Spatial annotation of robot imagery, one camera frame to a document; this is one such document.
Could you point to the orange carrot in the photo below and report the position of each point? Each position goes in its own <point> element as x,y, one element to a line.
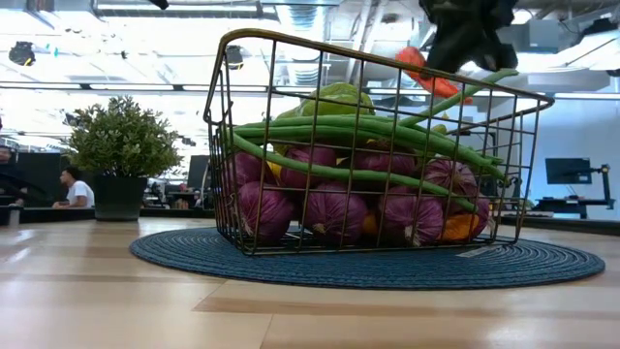
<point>436,85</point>

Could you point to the black hanging ceiling fixture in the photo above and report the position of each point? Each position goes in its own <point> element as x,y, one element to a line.
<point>234,55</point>

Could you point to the person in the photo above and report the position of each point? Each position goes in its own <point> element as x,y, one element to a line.
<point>9,179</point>
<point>77,191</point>

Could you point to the green bean bundle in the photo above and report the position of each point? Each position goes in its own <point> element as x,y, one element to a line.
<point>339,125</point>

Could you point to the black computer monitor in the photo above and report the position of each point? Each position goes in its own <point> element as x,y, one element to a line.
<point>567,170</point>
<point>197,172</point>

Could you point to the green chayote squash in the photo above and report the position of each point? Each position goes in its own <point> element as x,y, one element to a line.
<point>334,99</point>

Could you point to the yellow lemon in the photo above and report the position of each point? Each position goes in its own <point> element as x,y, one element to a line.
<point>275,170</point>

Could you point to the potted green plant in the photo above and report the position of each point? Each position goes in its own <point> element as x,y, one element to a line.
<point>121,140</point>

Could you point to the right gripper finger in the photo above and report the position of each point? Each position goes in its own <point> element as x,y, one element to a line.
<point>496,53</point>
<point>448,48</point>

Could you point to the round blue woven placemat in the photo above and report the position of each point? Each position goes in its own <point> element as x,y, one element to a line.
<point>339,269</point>

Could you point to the purple onion bunch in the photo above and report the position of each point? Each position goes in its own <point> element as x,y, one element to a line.
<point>329,211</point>

